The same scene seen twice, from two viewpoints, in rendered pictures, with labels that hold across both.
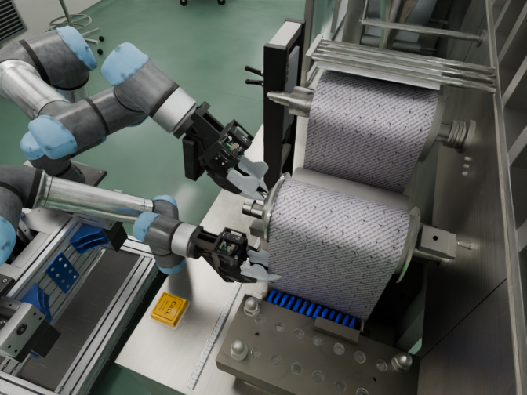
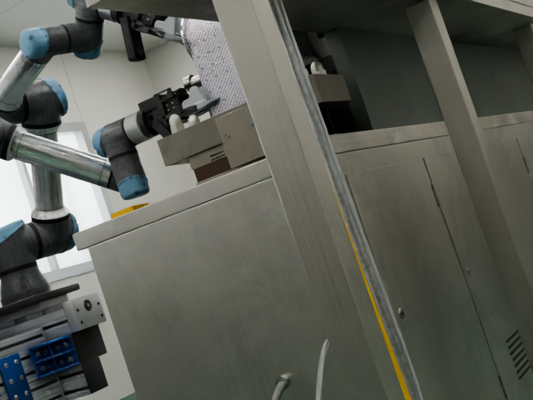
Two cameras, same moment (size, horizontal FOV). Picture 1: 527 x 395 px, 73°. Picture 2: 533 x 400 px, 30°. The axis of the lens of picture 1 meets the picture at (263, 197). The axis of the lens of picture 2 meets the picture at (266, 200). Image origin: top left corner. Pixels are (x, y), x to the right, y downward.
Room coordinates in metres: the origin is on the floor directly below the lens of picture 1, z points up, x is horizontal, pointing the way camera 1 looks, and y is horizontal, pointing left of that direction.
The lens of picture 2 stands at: (-1.90, -0.33, 0.72)
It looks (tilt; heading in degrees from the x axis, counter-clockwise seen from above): 3 degrees up; 6
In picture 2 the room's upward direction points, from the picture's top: 19 degrees counter-clockwise
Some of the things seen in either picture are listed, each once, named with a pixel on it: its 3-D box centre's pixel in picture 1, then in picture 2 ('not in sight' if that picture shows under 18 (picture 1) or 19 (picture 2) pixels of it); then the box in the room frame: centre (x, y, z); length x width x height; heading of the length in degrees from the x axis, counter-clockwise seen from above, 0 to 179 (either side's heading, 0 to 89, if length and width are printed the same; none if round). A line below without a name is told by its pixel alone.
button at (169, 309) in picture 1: (169, 309); (131, 213); (0.39, 0.25, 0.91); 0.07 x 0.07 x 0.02; 69
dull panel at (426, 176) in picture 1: (441, 79); (480, 81); (1.34, -0.74, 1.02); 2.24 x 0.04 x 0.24; 159
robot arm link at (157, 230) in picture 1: (160, 231); (116, 138); (0.50, 0.25, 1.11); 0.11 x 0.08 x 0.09; 69
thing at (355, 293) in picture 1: (320, 284); (247, 78); (0.36, -0.12, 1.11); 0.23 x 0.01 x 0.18; 69
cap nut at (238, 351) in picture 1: (238, 347); (176, 124); (0.25, 0.05, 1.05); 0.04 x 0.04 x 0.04
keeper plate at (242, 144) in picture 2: not in sight; (243, 136); (0.14, -0.10, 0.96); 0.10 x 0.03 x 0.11; 69
